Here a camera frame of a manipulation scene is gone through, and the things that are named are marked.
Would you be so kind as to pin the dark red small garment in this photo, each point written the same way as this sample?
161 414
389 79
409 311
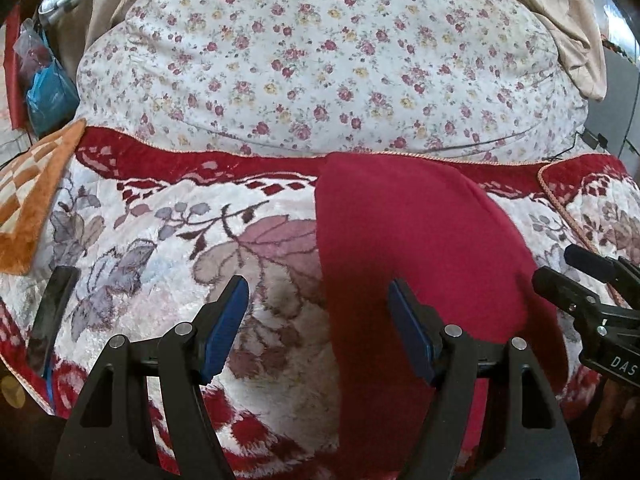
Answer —
382 217

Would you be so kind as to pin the beige curtain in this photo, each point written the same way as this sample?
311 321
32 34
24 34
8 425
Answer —
572 23

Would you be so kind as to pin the white floral quilt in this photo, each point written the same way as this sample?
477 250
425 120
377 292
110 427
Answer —
472 79

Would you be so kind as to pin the blue plastic bag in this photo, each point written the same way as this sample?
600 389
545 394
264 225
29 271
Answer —
52 100

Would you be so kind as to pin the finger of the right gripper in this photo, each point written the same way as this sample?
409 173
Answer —
565 294
620 273

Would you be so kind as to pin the clear plastic bag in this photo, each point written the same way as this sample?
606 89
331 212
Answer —
32 52

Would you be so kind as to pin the orange checkered plush cloth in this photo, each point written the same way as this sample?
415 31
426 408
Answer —
28 185

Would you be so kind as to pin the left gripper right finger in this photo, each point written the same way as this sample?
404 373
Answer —
524 435

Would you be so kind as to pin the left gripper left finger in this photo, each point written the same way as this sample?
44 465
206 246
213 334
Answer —
109 434

